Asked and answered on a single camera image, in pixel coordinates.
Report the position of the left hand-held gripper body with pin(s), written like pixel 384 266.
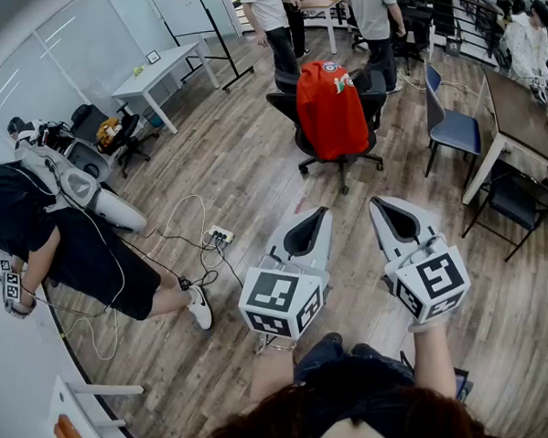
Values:
pixel 283 300

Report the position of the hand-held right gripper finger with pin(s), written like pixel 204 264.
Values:
pixel 423 219
pixel 380 233

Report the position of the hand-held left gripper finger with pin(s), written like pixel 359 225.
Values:
pixel 326 243
pixel 277 243

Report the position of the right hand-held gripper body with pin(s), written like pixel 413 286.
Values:
pixel 435 280

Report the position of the red printed t-shirt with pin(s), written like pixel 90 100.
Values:
pixel 328 114

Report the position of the person's left forearm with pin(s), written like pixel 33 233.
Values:
pixel 273 374

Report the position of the person's right forearm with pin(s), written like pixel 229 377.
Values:
pixel 435 361

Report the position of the black folding chair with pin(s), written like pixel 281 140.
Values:
pixel 511 196

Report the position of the blue seat chair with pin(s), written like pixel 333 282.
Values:
pixel 455 131

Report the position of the black mesh office chair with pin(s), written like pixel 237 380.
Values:
pixel 358 31
pixel 413 27

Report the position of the black office chair with bag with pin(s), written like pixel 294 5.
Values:
pixel 85 120

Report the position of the white power strip with plugs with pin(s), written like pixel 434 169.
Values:
pixel 221 233

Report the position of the person's black shoe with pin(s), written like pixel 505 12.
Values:
pixel 364 348
pixel 330 338

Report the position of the person's dark jeans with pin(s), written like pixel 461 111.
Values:
pixel 350 369

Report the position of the black power adapter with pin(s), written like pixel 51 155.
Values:
pixel 184 283

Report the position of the dark blue flat device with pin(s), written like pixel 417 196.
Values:
pixel 463 382

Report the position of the brown table with white legs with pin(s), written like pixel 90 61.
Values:
pixel 520 109

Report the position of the small grey bin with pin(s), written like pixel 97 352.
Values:
pixel 453 47

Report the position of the mesh waste bin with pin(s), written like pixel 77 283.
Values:
pixel 153 118

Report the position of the yellow bag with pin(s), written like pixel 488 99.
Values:
pixel 109 133

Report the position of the white rectangular table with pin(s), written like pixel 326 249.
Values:
pixel 156 75

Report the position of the small green object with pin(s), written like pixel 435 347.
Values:
pixel 139 71

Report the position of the small white table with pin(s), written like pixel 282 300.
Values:
pixel 92 429

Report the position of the light wooden table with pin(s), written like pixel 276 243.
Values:
pixel 320 2

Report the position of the whiteboard on black stand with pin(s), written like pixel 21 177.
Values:
pixel 176 12

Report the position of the orange box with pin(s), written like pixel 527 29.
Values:
pixel 70 437

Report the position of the small black picture frame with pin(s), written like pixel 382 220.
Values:
pixel 153 57

